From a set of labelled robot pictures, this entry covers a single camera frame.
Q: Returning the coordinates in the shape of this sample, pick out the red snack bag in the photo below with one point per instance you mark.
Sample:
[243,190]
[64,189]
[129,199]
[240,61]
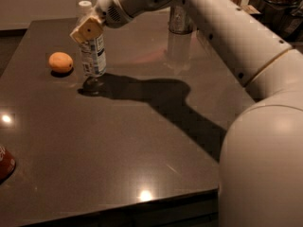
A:
[7,163]

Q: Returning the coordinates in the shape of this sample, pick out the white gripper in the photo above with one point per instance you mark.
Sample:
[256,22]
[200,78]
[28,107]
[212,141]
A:
[114,8]

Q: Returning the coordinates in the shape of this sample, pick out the black wire napkin holder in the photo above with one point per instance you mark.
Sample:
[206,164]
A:
[251,10]

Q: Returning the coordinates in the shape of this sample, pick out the orange fruit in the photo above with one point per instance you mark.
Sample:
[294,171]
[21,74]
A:
[60,62]

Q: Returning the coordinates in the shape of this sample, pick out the clear plastic water bottle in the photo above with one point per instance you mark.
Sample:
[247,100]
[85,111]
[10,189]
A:
[92,52]

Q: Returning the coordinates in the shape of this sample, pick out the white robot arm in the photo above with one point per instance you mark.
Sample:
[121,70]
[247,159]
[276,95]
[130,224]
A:
[261,164]

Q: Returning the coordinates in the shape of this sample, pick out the black stand under jar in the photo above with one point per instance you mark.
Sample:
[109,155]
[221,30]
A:
[280,19]

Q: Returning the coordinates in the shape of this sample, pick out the metal cup with stirrers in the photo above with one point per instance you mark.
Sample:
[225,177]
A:
[179,21]

